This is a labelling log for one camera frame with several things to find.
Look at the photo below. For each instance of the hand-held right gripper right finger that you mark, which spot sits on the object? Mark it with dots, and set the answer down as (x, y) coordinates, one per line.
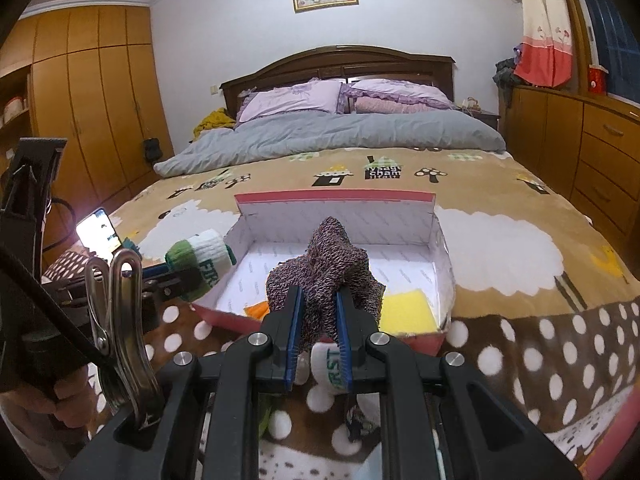
(343, 335)

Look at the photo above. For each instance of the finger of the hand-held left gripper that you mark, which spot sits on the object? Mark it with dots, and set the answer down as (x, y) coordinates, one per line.
(155, 271)
(185, 284)

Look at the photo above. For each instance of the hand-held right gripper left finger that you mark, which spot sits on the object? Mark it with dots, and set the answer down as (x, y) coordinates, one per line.
(295, 332)

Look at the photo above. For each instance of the green and white sock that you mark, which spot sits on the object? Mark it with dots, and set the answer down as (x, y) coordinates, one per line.
(210, 250)

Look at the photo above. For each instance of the purple knit sock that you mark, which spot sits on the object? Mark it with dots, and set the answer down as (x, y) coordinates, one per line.
(330, 260)

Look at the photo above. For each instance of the dark patterned sock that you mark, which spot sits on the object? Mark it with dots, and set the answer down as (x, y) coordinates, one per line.
(362, 422)

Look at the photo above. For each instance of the red cardboard box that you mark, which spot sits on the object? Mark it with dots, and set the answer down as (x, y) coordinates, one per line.
(350, 225)

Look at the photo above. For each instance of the person's left hand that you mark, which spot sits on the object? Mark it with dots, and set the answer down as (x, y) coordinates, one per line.
(70, 410)

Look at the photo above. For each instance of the white sock with green print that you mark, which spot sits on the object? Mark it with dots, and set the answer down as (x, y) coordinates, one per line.
(325, 365)

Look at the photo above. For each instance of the orange cloth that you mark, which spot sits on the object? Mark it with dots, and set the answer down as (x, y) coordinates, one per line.
(259, 311)

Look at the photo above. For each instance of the metal spring clip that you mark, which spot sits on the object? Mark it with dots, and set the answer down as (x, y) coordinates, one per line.
(120, 320)

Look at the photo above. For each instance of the yellow sponge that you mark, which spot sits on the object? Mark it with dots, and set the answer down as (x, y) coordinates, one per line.
(405, 310)

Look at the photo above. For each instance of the smartphone with lit screen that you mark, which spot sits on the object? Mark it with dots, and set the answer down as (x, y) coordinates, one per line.
(97, 235)

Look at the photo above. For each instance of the black bag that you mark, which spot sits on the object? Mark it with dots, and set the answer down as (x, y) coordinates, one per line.
(151, 151)

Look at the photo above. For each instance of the yellow cloth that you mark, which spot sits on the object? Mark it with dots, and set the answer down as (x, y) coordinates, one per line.
(215, 120)

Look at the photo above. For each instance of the wooden wardrobe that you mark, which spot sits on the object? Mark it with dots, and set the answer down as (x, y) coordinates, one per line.
(100, 110)

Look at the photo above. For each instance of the grey duvet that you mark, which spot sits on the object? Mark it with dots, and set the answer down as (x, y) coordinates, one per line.
(325, 132)

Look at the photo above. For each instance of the brown printed blanket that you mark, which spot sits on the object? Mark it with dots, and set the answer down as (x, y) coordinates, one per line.
(500, 195)

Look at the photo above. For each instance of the plain purple pillow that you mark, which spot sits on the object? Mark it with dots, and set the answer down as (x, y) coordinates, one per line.
(290, 100)

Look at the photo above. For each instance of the pink striped pillow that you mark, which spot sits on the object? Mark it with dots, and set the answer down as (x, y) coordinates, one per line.
(385, 106)

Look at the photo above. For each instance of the purple ruffled pillow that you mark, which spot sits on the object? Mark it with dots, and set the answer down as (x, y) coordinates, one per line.
(395, 87)

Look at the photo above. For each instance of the dark wooden nightstand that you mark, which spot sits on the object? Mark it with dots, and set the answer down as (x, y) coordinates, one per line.
(487, 120)

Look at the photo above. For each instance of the dark wooden headboard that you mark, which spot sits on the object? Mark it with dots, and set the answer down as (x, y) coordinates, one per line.
(340, 57)

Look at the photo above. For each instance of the wooden dresser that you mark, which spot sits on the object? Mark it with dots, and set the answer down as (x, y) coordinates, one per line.
(550, 130)

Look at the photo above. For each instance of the pile of dark clothes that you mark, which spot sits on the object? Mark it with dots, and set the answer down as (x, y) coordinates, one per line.
(505, 72)

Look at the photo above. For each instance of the red cup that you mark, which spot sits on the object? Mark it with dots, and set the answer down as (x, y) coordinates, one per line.
(597, 80)

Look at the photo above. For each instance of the floral curtain with red hem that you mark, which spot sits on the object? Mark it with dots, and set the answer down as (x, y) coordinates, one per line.
(542, 35)

